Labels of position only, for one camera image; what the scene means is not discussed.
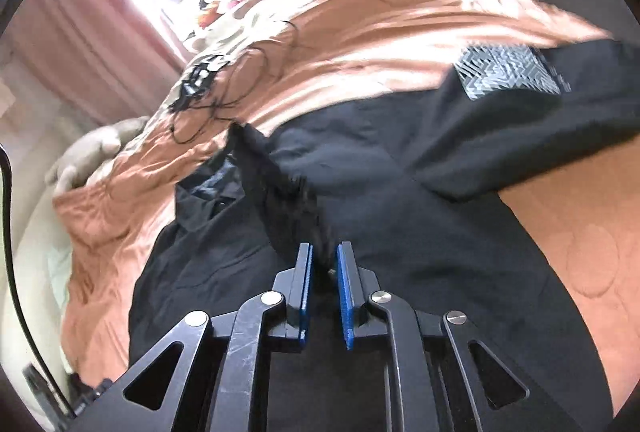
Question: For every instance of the orange quilted blanket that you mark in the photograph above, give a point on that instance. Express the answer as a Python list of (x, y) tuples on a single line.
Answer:
[(350, 37)]

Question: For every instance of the beige plush toy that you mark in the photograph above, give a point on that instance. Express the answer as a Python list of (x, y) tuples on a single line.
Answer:
[(95, 147)]

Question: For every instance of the large black garment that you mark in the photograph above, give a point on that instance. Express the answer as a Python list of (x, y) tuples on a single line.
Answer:
[(400, 222)]

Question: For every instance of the pink curtain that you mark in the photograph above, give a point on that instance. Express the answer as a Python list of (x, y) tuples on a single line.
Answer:
[(75, 37)]

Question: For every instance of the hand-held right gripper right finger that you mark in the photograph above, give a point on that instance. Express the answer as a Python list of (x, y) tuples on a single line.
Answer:
[(345, 292)]

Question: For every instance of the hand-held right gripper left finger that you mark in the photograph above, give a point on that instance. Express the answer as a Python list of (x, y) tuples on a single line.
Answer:
[(303, 282)]

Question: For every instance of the black shirt with grey print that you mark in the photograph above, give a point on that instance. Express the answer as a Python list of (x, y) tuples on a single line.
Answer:
[(575, 122)]

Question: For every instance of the cream bed sheet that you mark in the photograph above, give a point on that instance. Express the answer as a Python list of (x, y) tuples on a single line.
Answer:
[(35, 272)]

